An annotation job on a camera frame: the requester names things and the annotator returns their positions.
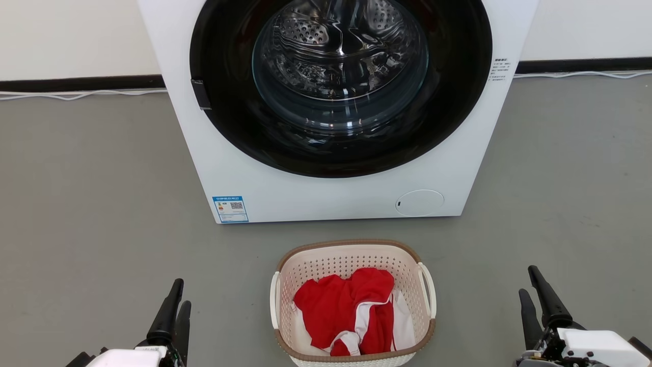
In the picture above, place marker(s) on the steel perforated washer drum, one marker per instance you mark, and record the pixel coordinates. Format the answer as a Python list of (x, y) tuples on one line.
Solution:
[(305, 30)]

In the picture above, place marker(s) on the white garment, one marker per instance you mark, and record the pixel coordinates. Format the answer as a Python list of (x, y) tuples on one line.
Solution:
[(405, 326)]

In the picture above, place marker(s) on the cream plastic laundry basket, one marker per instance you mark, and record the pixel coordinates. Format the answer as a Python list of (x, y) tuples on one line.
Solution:
[(346, 255)]

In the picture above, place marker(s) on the black round glass washer door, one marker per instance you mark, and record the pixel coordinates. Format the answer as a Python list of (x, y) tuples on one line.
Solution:
[(229, 127)]

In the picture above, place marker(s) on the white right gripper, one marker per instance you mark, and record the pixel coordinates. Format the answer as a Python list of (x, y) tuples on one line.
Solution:
[(591, 349)]

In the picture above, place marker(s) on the small text sticker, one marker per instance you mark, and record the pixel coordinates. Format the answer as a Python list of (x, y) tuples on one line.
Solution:
[(500, 69)]

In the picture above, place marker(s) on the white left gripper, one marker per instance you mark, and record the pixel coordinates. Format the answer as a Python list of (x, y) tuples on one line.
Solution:
[(127, 358)]

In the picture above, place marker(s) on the blue energy label sticker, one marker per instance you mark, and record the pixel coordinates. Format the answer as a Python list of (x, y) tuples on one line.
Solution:
[(230, 210)]

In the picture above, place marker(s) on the round white filter cover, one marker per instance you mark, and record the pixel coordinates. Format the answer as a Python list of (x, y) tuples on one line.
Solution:
[(420, 203)]

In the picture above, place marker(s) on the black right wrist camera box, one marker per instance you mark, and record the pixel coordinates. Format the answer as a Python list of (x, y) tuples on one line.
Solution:
[(643, 349)]

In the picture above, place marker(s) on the red garment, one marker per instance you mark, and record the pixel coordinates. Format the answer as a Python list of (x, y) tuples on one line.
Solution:
[(331, 306)]

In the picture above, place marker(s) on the white front-loading washing machine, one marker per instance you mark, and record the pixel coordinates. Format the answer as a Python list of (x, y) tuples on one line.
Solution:
[(305, 199)]

